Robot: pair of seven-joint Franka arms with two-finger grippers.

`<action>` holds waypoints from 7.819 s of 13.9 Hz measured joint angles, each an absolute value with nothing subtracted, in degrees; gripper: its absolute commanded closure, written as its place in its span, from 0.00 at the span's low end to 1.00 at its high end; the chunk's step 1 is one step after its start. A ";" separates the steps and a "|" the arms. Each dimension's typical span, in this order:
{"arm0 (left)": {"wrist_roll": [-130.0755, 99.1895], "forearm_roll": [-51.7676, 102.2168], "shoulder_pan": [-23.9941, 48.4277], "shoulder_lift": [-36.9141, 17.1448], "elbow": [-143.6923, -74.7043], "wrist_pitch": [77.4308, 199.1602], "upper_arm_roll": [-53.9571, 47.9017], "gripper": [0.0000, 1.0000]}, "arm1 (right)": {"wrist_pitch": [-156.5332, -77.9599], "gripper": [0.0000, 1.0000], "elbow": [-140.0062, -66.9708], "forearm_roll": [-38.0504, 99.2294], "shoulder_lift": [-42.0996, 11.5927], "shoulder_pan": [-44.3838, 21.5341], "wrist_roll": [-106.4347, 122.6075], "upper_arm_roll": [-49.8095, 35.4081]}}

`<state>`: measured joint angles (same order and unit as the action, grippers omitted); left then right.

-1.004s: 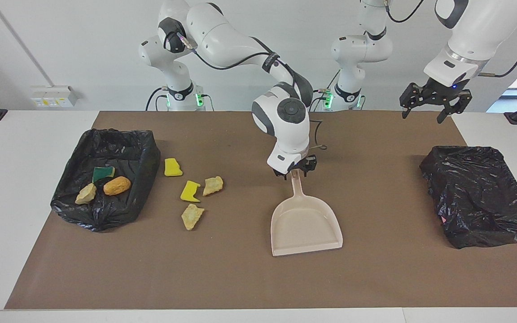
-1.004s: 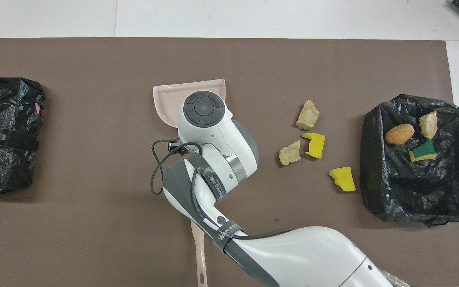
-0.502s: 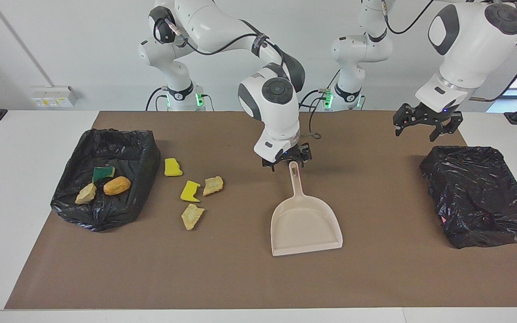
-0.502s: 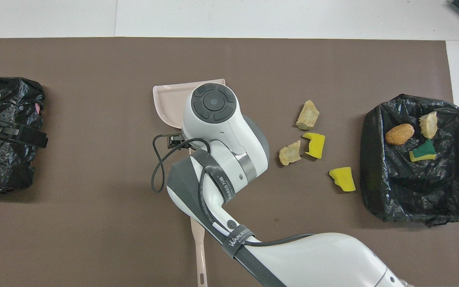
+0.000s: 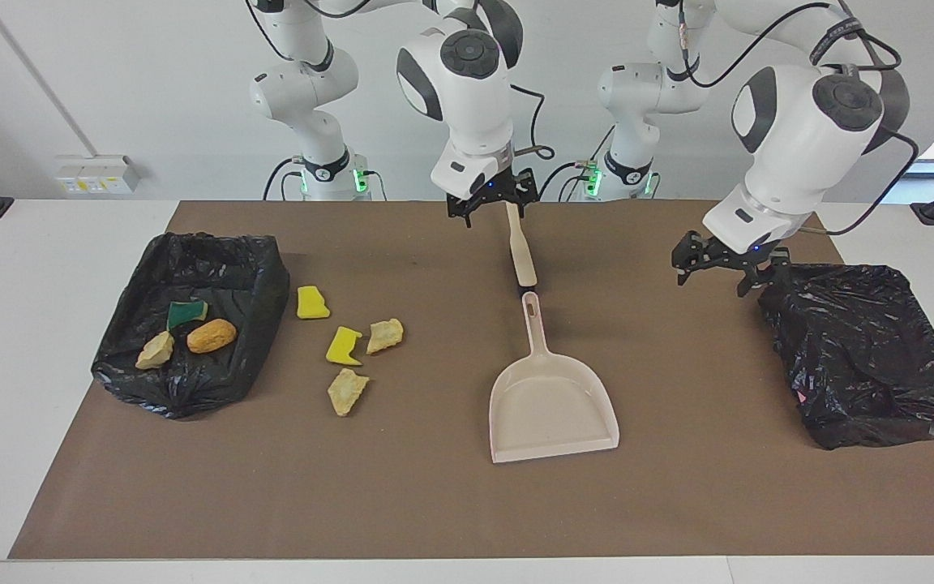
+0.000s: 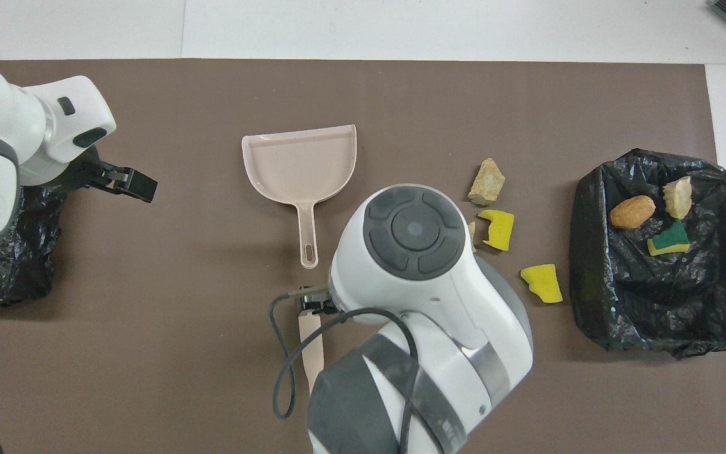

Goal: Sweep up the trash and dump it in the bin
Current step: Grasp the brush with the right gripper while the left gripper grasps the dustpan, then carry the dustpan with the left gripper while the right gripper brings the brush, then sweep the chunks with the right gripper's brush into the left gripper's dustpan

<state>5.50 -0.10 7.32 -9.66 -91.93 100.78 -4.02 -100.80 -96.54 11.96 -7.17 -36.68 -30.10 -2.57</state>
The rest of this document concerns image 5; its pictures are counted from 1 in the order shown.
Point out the brown bread roll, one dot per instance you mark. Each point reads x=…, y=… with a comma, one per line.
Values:
x=212, y=336

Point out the white wall socket box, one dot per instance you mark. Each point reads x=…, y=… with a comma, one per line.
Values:
x=98, y=174

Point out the brown table mat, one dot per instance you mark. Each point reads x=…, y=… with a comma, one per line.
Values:
x=353, y=503

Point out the beige plastic dustpan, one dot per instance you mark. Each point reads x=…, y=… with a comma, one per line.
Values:
x=552, y=405

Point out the beige bread chunk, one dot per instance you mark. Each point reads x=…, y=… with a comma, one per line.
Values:
x=384, y=335
x=347, y=392

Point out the yellow sponge piece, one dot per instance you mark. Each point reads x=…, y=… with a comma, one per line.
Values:
x=185, y=312
x=312, y=302
x=343, y=346

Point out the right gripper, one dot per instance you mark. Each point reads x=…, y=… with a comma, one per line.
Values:
x=471, y=174

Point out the black bag lined bin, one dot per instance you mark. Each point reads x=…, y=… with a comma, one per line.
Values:
x=872, y=357
x=216, y=268

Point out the orange striped bread piece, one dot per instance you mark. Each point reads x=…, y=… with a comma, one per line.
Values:
x=155, y=350

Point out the beige brush with black bristles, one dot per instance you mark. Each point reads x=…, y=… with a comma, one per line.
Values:
x=522, y=251

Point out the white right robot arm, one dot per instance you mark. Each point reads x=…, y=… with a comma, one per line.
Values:
x=467, y=89

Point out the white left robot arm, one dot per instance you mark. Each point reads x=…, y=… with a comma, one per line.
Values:
x=807, y=138

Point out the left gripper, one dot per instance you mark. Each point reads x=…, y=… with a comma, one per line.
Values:
x=751, y=223

